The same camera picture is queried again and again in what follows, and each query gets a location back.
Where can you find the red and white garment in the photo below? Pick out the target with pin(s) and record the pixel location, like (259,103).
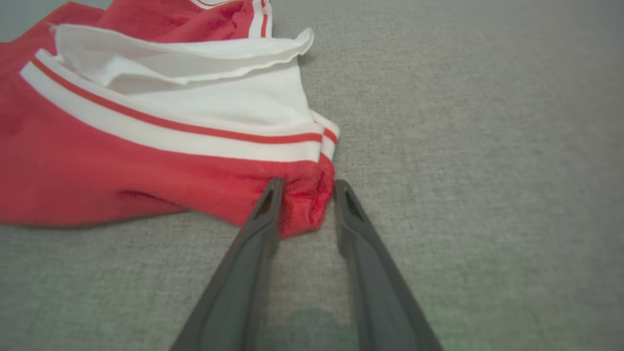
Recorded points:
(97,170)

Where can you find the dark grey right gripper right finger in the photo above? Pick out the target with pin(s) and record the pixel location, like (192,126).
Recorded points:
(385,302)

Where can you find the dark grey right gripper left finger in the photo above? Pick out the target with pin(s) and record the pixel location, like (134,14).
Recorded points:
(239,292)

